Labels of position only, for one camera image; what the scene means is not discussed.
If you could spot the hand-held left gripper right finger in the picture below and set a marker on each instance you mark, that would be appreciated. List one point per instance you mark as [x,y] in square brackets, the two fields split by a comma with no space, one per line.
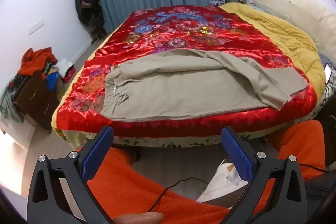
[236,155]

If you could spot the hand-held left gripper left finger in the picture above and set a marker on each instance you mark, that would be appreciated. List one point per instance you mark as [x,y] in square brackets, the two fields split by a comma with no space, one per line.
[97,153]

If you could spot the beige pants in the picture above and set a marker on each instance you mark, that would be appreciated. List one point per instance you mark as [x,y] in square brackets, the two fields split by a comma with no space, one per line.
[183,90]

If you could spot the person's left hand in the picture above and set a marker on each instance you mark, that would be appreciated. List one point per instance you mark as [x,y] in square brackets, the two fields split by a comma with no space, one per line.
[139,218]

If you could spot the person's orange fleece trousers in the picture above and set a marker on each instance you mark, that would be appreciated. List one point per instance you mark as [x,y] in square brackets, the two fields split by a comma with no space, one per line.
[126,187]

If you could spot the floral bed sheet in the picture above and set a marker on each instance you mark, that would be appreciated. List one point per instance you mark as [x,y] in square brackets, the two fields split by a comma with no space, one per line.
[168,141]

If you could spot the dark brown wooden cabinet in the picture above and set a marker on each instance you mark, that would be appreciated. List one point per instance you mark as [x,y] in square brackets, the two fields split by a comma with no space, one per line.
[36,100]

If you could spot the red box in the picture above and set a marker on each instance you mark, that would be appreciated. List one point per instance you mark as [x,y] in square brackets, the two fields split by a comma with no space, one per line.
[70,74]

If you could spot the blue and mixed clothes pile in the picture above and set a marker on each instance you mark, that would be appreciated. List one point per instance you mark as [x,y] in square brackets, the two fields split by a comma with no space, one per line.
[52,79]

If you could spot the black bag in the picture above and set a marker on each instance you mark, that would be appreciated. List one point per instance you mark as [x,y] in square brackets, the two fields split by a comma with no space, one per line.
[321,190]

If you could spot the white paper bag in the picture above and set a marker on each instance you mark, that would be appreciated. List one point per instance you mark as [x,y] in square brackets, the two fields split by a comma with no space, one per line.
[64,65]

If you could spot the dark floral cloth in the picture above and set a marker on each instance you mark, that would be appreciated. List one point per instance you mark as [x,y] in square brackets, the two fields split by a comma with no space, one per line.
[10,98]

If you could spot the smartphone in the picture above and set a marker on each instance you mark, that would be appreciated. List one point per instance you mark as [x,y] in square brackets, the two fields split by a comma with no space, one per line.
[328,72]

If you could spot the yellow textured blanket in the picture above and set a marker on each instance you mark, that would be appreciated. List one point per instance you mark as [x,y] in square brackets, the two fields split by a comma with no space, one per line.
[283,29]

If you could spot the red floral satin blanket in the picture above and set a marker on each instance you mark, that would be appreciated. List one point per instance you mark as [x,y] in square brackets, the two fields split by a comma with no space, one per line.
[183,29]

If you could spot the cream padded headboard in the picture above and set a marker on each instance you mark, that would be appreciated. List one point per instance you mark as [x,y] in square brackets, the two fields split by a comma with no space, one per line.
[294,3]

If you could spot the white wall switch plate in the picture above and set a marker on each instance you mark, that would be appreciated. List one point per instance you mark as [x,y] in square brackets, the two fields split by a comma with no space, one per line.
[36,27]

